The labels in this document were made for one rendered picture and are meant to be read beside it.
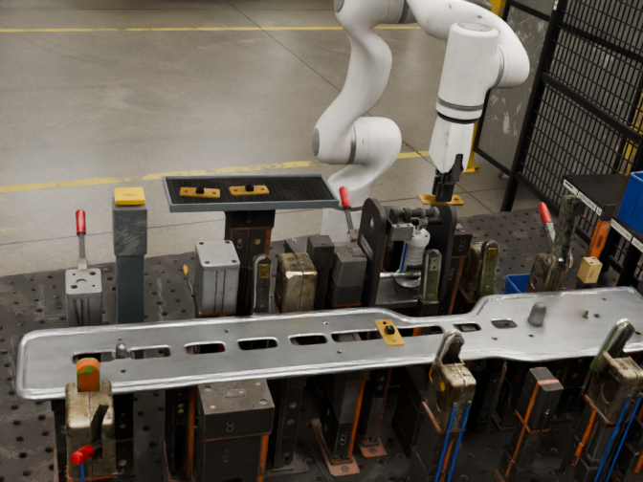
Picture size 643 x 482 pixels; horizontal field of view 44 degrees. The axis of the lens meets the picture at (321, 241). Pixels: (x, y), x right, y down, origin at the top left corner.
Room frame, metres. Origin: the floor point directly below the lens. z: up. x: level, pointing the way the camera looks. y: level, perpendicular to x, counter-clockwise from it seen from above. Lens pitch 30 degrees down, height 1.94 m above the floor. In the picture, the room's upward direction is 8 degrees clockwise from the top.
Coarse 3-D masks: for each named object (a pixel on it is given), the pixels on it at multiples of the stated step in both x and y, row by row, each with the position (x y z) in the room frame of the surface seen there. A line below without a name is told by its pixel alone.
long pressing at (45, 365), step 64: (192, 320) 1.26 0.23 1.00; (256, 320) 1.29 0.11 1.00; (320, 320) 1.32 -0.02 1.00; (448, 320) 1.38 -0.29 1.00; (512, 320) 1.42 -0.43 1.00; (576, 320) 1.45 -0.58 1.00; (640, 320) 1.48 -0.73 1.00; (64, 384) 1.03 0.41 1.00; (128, 384) 1.06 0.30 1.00; (192, 384) 1.08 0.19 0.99
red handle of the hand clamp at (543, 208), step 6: (540, 204) 1.71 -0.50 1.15; (540, 210) 1.70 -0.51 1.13; (546, 210) 1.69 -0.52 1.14; (546, 216) 1.68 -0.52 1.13; (546, 222) 1.67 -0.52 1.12; (552, 222) 1.67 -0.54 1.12; (546, 228) 1.66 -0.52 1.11; (552, 228) 1.66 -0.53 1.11; (552, 234) 1.64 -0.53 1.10; (552, 240) 1.63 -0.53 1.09; (552, 246) 1.62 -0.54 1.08; (564, 258) 1.60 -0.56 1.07
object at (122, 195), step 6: (114, 192) 1.46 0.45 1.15; (120, 192) 1.46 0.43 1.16; (126, 192) 1.46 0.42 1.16; (132, 192) 1.46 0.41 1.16; (138, 192) 1.47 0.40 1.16; (120, 198) 1.43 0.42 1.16; (126, 198) 1.44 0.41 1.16; (132, 198) 1.44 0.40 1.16; (138, 198) 1.44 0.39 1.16; (120, 204) 1.42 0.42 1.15; (126, 204) 1.43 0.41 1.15; (132, 204) 1.43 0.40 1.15; (138, 204) 1.44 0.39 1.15
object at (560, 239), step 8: (568, 200) 1.60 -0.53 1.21; (576, 200) 1.62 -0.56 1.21; (568, 208) 1.61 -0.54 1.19; (576, 208) 1.58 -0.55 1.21; (584, 208) 1.59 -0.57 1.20; (560, 216) 1.61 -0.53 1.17; (568, 216) 1.61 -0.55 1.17; (576, 216) 1.61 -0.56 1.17; (560, 224) 1.60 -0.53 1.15; (568, 224) 1.61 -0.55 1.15; (560, 232) 1.60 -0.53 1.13; (568, 232) 1.61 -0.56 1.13; (560, 240) 1.59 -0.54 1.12; (568, 240) 1.60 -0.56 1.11; (560, 248) 1.59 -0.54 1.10; (568, 248) 1.60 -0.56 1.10; (568, 256) 1.60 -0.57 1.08; (560, 264) 1.61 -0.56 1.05
